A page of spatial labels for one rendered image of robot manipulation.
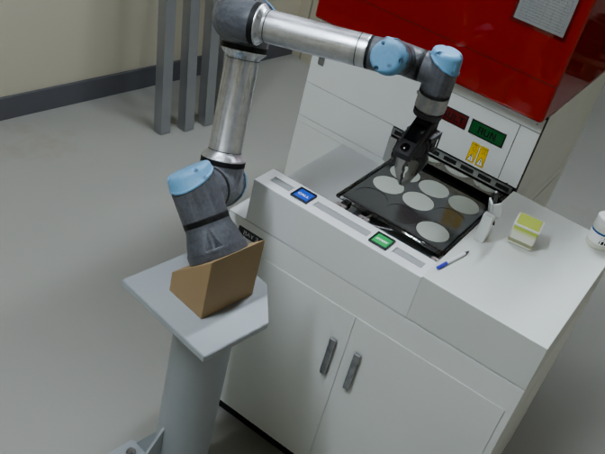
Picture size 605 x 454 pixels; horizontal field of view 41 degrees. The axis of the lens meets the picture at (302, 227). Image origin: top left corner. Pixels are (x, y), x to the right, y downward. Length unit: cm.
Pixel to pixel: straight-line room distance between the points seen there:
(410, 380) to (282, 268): 48
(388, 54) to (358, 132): 104
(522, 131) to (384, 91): 47
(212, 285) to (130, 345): 116
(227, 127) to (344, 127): 85
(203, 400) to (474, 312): 76
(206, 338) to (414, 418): 69
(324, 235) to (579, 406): 162
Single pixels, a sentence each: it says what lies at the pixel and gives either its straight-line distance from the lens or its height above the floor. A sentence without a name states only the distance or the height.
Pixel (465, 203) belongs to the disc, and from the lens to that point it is 256.
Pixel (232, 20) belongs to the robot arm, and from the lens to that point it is 187.
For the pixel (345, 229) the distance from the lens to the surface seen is 214.
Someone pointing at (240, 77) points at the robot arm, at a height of 130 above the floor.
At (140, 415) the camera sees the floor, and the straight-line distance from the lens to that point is 283.
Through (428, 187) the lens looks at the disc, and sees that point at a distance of 257.
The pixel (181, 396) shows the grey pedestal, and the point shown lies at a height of 50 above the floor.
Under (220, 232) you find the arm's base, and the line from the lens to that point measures 191.
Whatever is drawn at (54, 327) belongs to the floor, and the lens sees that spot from 310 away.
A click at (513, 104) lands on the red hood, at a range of 244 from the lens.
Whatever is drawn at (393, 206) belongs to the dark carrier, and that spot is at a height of 90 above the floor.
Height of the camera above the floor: 217
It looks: 35 degrees down
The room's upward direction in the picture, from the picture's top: 15 degrees clockwise
